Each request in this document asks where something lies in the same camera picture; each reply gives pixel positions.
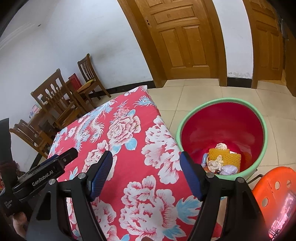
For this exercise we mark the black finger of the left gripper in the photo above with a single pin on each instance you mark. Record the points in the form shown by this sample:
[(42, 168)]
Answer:
[(64, 158)]

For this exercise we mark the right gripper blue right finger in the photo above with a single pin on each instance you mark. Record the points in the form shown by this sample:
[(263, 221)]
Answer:
[(194, 175)]

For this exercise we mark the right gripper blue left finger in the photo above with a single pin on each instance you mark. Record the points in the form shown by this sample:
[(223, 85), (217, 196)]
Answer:
[(97, 175)]

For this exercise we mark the clear plastic bag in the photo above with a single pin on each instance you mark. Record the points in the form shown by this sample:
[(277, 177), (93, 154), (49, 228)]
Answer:
[(221, 146)]

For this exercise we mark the yellow foam net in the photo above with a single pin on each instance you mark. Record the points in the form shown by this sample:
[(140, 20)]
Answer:
[(225, 157)]

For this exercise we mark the white cloth towel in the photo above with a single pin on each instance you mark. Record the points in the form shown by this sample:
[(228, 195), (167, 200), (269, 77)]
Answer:
[(228, 170)]

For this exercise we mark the person's left hand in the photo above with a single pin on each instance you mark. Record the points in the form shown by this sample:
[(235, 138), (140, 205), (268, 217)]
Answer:
[(19, 222)]

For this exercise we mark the blue card in bin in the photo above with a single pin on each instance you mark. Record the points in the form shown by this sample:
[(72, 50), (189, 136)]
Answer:
[(204, 160)]

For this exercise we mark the near dark wooden chair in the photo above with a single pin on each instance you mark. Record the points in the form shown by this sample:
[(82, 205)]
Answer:
[(37, 139)]

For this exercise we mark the red floral tablecloth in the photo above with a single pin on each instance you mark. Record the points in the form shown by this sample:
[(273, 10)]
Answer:
[(145, 194)]

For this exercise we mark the middle wooden chair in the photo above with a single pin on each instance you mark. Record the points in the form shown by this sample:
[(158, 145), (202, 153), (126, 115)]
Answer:
[(56, 99)]

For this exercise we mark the red bin with green rim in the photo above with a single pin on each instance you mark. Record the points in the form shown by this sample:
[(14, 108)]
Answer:
[(231, 121)]

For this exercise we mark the red box on table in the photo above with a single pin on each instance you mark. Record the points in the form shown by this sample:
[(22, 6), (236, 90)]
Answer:
[(74, 80)]

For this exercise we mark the orange plastic stool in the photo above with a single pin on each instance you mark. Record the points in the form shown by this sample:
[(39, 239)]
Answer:
[(271, 191)]

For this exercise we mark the wooden chair with cushion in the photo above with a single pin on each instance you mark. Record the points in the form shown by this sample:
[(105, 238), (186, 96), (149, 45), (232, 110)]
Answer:
[(90, 76)]

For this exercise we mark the smartphone on stool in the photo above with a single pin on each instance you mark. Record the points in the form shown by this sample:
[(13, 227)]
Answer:
[(284, 217)]

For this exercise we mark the near wooden door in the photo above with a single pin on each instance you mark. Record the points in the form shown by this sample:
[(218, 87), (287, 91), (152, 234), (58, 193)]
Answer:
[(179, 39)]

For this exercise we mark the wooden door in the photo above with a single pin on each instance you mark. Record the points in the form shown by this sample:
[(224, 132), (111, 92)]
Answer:
[(267, 41), (179, 39)]

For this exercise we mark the far wooden door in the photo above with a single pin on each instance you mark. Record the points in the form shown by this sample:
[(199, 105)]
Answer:
[(267, 41)]

